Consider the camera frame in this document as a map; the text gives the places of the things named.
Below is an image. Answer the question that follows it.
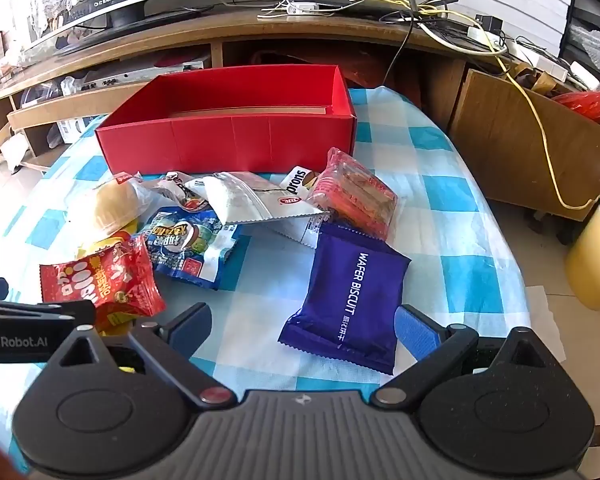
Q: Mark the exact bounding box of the yellow trash can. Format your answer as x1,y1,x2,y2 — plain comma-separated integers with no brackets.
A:
564,170,600,312

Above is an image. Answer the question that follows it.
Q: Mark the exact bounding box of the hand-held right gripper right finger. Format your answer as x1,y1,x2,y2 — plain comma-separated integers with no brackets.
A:
370,304,560,409

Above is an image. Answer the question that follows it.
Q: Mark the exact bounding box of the black television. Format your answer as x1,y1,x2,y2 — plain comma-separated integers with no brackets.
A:
22,0,293,53

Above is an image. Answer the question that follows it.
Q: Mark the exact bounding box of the yellow cable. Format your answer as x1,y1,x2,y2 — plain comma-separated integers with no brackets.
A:
375,0,600,211

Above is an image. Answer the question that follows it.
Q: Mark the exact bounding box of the white power strip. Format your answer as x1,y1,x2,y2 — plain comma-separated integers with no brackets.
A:
507,37,600,88

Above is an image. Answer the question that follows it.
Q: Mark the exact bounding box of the white packet with tomato print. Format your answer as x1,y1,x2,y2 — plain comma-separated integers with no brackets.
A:
151,170,217,217

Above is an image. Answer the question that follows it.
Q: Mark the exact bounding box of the wooden television cabinet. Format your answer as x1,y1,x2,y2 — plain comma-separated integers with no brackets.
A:
0,0,486,173

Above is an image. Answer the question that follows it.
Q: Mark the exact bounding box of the pink transparent snack packet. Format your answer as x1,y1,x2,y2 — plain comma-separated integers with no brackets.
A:
305,147,400,242

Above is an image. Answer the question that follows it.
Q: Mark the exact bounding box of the bread bun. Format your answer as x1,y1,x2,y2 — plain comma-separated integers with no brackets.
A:
66,172,155,242

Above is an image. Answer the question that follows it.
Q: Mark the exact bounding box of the blue snack packet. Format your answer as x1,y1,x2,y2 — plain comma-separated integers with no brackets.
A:
141,205,244,292

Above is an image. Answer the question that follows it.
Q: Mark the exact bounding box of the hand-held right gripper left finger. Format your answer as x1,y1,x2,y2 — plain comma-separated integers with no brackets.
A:
45,302,236,409

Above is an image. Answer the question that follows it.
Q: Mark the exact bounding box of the red snack packet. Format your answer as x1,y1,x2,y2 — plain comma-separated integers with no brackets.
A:
39,234,167,322

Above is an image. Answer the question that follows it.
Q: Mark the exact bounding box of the brown cardboard box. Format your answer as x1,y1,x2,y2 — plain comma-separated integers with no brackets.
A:
447,68,600,222

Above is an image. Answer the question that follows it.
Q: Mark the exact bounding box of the white packet with red label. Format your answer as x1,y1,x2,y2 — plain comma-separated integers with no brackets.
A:
202,171,332,226

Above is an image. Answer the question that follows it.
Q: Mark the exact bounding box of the red cardboard box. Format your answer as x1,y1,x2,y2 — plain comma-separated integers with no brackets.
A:
95,64,356,177

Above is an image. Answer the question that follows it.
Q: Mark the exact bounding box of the white wafer packet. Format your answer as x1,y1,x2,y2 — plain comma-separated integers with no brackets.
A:
271,165,333,249

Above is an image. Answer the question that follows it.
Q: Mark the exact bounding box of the black cable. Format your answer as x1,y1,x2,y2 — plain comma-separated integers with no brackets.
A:
380,10,461,92

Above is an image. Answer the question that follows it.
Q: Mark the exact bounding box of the silver media player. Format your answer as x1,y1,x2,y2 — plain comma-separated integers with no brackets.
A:
77,59,208,93

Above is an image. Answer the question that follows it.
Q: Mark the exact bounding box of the red plastic bag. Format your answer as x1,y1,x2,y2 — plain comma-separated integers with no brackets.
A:
549,88,600,125

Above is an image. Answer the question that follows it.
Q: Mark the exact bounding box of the purple wafer biscuit packet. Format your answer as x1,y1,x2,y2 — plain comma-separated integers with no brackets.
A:
278,222,412,376

